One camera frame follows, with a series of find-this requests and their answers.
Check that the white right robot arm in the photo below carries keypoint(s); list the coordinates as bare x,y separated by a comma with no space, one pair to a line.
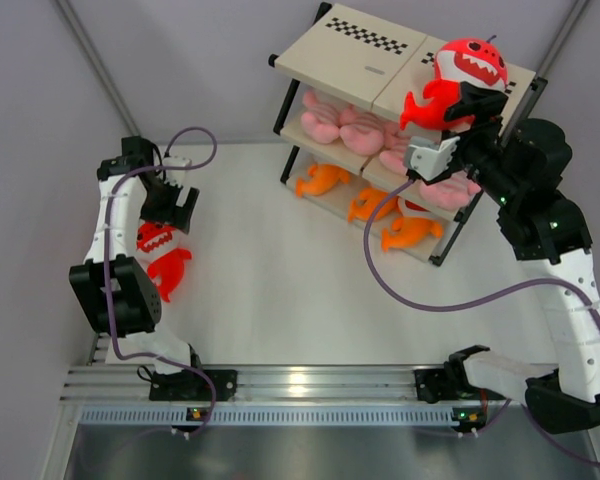
550,239

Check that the orange shark plush on shelf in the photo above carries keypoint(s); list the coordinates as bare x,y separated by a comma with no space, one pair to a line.
322,178

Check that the beige three-tier shelf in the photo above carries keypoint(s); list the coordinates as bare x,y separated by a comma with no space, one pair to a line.
372,63

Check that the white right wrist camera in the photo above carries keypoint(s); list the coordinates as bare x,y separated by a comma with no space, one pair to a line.
430,161

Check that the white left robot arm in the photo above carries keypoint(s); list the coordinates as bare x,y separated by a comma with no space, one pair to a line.
117,294

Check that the pink striped plush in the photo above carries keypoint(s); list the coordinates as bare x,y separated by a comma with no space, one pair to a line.
450,194
393,154
324,116
363,132

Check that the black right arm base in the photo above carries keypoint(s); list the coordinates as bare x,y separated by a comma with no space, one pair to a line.
438,384

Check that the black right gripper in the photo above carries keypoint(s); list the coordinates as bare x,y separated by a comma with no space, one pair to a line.
477,102

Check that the orange shark plush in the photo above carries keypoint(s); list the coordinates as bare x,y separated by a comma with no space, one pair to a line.
366,201
413,225
322,178

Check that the grey slotted cable duct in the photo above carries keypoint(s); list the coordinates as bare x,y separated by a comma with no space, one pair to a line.
234,415

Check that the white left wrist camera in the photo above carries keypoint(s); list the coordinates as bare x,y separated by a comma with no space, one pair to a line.
177,164

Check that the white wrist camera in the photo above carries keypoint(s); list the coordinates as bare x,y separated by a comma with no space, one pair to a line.
177,164
430,161

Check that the aluminium mounting rail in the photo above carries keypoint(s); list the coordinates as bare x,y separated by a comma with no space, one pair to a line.
101,383

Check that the red shark plush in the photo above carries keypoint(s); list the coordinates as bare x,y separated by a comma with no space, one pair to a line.
159,250
474,61

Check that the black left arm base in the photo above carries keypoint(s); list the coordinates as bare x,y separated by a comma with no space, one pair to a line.
187,386

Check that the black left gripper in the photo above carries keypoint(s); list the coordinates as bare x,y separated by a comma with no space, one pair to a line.
171,213

